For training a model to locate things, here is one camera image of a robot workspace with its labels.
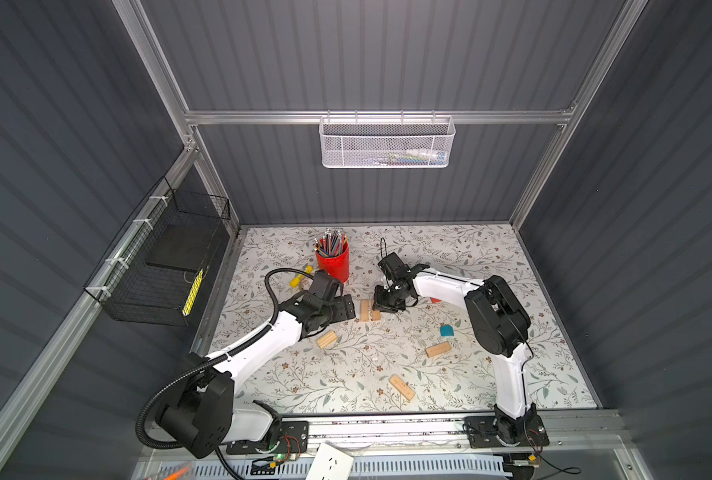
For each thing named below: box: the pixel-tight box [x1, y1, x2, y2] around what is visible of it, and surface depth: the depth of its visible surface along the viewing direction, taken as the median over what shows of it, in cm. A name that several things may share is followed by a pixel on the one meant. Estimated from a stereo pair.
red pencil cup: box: [316, 242, 350, 284], surface depth 99 cm
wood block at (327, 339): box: [317, 331, 339, 349], surface depth 91 cm
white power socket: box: [305, 442, 355, 480], surface depth 68 cm
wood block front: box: [390, 374, 416, 401], surface depth 82 cm
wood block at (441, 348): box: [425, 342, 452, 357], surface depth 90 cm
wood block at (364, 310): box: [361, 299, 369, 322], surface depth 98 cm
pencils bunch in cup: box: [312, 228, 349, 257], surface depth 98 cm
